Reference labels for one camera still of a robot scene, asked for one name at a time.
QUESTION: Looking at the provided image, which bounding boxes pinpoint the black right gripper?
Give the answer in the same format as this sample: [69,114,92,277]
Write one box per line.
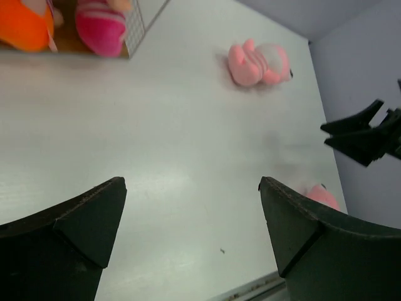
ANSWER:
[320,99,400,166]

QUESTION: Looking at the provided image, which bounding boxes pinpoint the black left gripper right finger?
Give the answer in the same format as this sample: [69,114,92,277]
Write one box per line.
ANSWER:
[259,177,400,300]

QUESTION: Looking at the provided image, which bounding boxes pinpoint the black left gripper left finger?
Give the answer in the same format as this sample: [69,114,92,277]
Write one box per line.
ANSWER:
[1,177,127,300]

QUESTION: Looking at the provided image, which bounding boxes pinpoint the pink pig plush bottom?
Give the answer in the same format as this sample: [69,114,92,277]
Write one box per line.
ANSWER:
[302,184,340,211]

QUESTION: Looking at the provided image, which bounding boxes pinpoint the pink pig plush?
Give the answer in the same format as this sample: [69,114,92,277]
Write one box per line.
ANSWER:
[227,39,293,87]
[302,184,340,211]

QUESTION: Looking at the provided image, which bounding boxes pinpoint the pink pig plush top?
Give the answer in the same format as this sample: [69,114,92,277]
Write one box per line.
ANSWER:
[227,39,293,87]

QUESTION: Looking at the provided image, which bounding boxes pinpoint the boy doll orange pants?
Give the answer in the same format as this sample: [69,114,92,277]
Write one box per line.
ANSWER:
[1,0,64,53]

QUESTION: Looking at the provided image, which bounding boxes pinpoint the boy doll magenta striped shirt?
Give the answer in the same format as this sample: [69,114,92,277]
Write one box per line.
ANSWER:
[75,0,132,57]

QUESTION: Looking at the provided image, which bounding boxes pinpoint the aluminium rail frame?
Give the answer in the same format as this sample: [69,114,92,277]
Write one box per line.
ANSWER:
[209,272,289,301]

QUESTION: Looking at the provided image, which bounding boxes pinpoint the white wire wooden shelf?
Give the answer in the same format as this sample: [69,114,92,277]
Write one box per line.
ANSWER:
[1,1,168,59]

